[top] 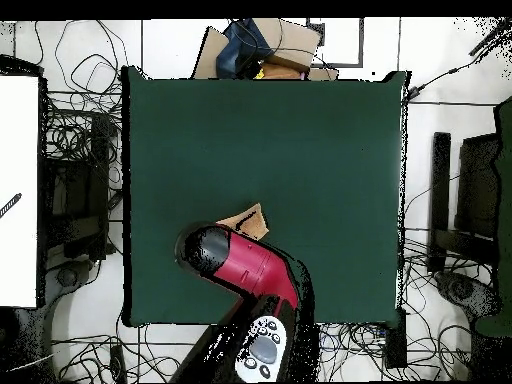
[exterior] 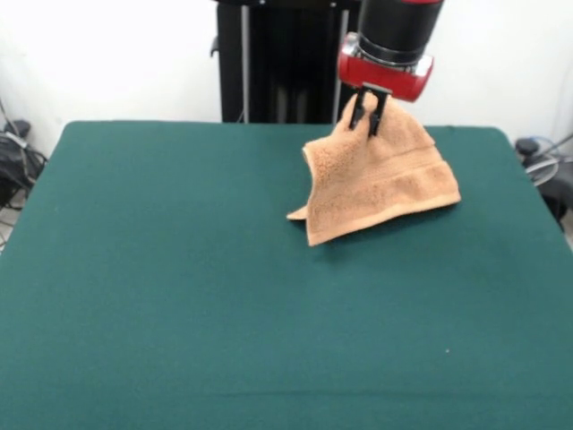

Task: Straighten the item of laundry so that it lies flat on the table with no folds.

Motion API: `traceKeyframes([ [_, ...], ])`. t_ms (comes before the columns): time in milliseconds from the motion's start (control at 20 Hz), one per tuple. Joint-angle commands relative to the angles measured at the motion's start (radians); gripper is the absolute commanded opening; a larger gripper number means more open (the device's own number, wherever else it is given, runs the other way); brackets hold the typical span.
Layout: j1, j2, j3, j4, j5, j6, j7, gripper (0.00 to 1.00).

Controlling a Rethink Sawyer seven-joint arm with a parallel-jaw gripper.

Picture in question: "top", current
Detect blue garment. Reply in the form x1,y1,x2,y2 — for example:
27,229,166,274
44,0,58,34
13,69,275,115
215,19,277,79

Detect black cable bundle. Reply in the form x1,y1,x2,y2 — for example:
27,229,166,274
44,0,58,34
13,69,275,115
403,227,497,377

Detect black pedestal leg with foot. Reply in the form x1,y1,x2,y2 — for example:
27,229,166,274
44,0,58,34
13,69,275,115
43,259,95,383
433,270,503,321

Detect tangle of black cables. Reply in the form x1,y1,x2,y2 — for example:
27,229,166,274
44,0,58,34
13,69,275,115
33,19,125,181

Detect striped black rod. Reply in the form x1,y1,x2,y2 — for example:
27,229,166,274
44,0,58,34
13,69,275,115
0,192,23,219

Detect black cable with adapter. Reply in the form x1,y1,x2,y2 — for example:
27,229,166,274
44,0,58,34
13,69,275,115
407,23,512,101

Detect white panel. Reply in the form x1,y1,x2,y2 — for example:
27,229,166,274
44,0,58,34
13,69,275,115
0,75,40,308

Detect black box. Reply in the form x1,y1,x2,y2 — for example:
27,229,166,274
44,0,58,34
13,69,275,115
384,309,408,369

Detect loose black floor cables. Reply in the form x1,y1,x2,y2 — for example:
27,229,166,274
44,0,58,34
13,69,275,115
51,319,185,383

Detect orange terry towel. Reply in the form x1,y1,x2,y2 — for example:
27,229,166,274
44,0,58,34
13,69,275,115
215,202,270,242

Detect dark green table cloth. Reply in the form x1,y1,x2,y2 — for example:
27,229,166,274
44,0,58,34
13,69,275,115
121,65,409,327

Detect black upright bar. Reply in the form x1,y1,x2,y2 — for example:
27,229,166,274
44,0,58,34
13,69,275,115
427,131,452,273

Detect brown cardboard box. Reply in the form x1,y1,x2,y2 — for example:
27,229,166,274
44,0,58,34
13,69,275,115
251,17,323,73

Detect black equipment stand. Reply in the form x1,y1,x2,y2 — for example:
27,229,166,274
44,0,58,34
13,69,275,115
39,111,111,261

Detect flat brown cardboard sheet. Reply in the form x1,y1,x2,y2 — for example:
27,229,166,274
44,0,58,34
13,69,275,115
191,25,231,80

